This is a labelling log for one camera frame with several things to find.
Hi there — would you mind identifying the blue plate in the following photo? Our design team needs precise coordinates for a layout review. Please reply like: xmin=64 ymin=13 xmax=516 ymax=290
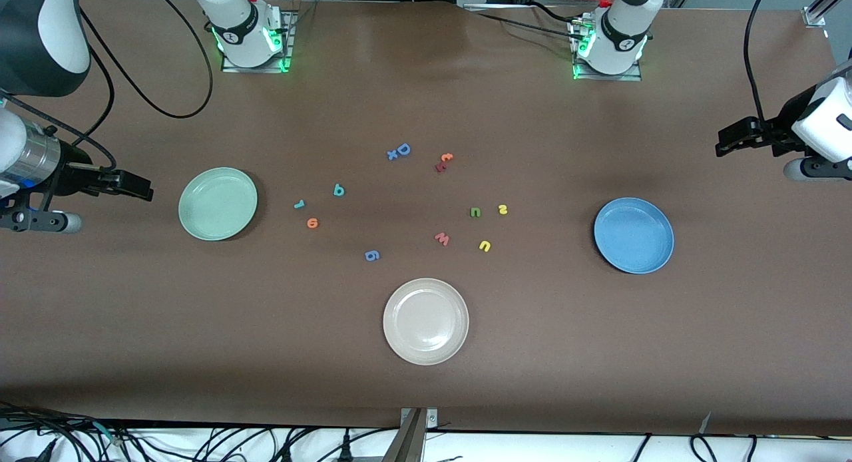
xmin=594 ymin=197 xmax=675 ymax=275

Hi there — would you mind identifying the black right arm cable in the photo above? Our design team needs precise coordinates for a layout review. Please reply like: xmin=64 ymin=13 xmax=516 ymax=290
xmin=0 ymin=0 xmax=215 ymax=171

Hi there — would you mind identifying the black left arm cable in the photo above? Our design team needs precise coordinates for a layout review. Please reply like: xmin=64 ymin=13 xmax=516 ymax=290
xmin=743 ymin=0 xmax=776 ymax=126

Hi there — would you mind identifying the black base power cable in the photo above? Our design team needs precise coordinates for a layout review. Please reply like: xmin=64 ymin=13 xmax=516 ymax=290
xmin=466 ymin=1 xmax=586 ymax=43

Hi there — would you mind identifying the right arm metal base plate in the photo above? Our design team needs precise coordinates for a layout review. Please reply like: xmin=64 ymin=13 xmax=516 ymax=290
xmin=220 ymin=8 xmax=298 ymax=74

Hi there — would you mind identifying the tangled black cable bundle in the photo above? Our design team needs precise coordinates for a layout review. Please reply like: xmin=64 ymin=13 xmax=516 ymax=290
xmin=0 ymin=401 xmax=137 ymax=462

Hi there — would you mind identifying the metal table leg bracket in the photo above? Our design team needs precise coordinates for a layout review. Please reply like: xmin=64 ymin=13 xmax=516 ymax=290
xmin=383 ymin=407 xmax=439 ymax=462

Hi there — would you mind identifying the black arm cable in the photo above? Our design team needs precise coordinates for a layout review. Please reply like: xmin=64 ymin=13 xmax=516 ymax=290
xmin=743 ymin=0 xmax=776 ymax=126
xmin=0 ymin=0 xmax=215 ymax=171

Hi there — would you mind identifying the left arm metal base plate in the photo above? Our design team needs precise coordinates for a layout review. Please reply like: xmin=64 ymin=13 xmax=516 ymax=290
xmin=569 ymin=15 xmax=644 ymax=83

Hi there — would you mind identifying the beige plate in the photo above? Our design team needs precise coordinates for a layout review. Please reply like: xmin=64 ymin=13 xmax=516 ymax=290
xmin=383 ymin=278 xmax=470 ymax=366

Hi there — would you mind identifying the mint green plate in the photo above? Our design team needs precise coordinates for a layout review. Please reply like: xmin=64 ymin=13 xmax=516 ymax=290
xmin=178 ymin=167 xmax=258 ymax=242

